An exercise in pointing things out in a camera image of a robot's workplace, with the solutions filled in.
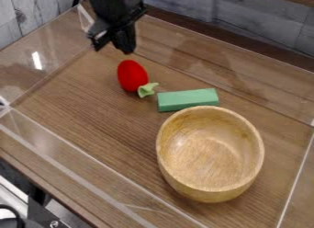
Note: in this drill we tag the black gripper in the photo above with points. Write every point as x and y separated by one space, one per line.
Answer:
113 26

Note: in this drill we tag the clear acrylic tray enclosure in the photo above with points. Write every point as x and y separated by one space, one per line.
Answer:
80 137

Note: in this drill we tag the clear acrylic corner bracket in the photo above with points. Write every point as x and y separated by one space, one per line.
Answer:
85 19

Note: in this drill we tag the wooden bowl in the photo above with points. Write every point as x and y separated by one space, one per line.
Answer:
209 153

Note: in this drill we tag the red plush fruit green stem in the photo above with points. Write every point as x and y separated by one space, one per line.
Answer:
133 79

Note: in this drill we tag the green rectangular block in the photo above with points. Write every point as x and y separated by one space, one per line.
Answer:
171 101

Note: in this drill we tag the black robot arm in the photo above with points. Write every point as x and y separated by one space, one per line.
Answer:
113 26

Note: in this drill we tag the black equipment under table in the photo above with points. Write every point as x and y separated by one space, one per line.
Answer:
21 213

